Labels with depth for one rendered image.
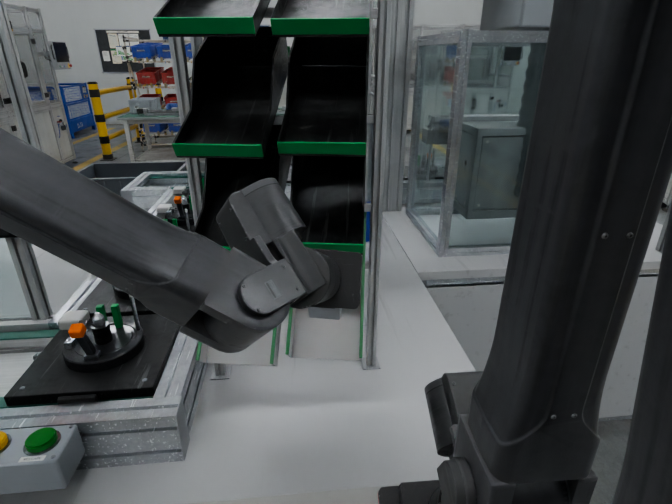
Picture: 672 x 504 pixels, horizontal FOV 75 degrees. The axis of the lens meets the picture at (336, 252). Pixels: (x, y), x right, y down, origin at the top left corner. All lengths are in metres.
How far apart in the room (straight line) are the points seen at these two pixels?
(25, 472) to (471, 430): 0.66
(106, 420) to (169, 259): 0.50
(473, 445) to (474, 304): 1.23
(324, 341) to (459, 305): 0.79
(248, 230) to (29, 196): 0.16
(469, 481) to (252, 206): 0.28
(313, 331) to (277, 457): 0.22
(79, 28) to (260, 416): 11.59
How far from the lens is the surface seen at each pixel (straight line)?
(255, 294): 0.35
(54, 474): 0.81
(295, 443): 0.84
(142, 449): 0.85
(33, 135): 2.06
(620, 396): 2.11
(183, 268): 0.34
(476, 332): 1.61
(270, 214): 0.41
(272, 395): 0.93
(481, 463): 0.32
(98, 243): 0.35
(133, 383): 0.86
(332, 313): 0.60
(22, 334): 1.15
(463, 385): 0.41
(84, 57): 12.16
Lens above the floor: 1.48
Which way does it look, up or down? 24 degrees down
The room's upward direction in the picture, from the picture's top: straight up
